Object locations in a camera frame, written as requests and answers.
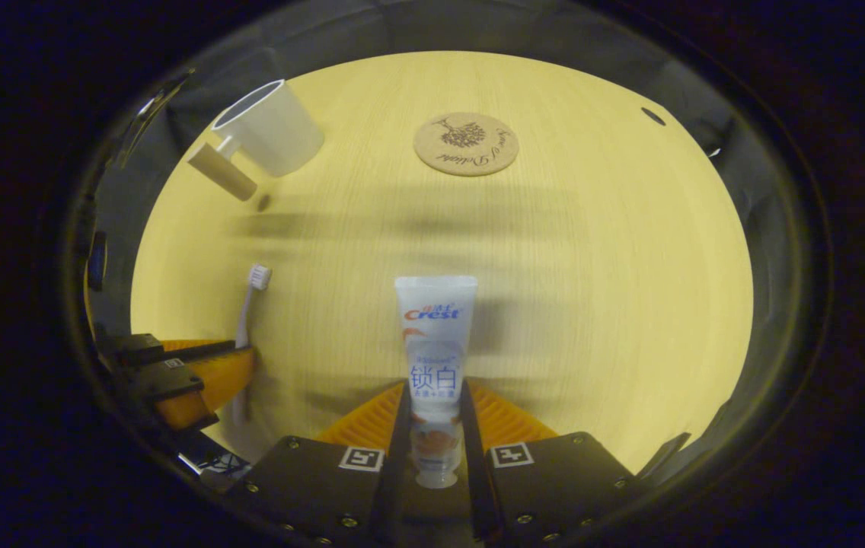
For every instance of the white toothbrush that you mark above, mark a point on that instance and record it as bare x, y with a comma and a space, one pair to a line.
260, 275

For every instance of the white toothpaste tube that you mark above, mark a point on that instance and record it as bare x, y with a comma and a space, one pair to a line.
436, 358

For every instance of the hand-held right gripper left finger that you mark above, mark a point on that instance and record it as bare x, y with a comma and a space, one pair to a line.
400, 441

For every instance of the black backdrop cloth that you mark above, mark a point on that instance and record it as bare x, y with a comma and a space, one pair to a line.
181, 125

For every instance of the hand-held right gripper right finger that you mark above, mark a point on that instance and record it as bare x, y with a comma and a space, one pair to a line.
472, 449

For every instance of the round cork coaster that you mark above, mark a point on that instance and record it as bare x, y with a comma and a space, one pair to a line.
466, 144

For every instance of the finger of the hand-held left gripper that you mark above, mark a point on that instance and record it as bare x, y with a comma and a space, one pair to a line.
139, 348
219, 380

